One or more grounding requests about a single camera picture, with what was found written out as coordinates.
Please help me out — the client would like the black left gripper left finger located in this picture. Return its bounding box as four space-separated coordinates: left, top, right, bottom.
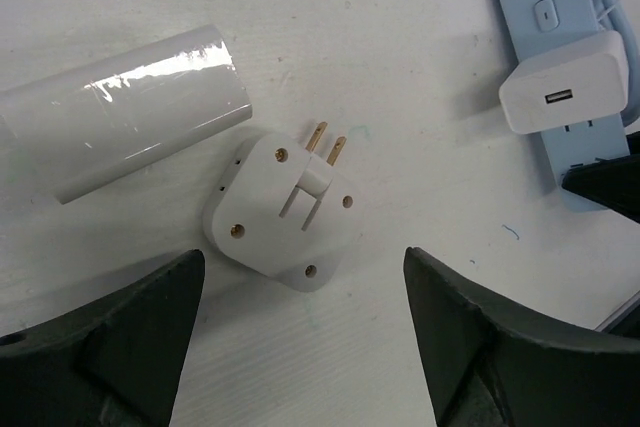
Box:
1 249 205 426

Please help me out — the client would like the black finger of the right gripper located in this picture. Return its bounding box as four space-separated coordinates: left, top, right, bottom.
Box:
561 132 640 223

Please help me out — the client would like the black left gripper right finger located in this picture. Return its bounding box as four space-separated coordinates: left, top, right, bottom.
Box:
404 248 639 426

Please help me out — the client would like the white USB charger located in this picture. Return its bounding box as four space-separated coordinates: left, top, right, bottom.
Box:
499 30 629 135

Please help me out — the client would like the light blue power strip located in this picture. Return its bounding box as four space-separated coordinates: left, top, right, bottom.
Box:
499 0 639 185

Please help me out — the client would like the white folding-prong adapter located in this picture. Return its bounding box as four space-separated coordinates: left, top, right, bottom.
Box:
202 122 366 292

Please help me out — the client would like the large white charger block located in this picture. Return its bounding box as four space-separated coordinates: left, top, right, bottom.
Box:
1 25 252 204

